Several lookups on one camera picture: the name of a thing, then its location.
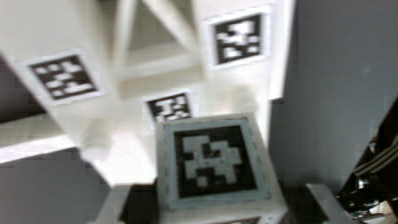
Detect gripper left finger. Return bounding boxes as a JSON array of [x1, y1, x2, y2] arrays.
[[87, 184, 158, 224]]

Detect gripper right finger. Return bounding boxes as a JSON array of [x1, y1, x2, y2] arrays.
[[286, 184, 357, 224]]

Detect white chair leg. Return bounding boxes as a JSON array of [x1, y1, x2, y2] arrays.
[[156, 113, 288, 224]]

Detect white chair back frame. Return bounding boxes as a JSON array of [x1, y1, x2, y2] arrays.
[[0, 0, 297, 185]]

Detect black cables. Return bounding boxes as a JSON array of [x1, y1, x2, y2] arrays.
[[334, 96, 398, 221]]

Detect white L-shaped wall fence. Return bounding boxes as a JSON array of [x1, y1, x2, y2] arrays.
[[0, 114, 77, 164]]

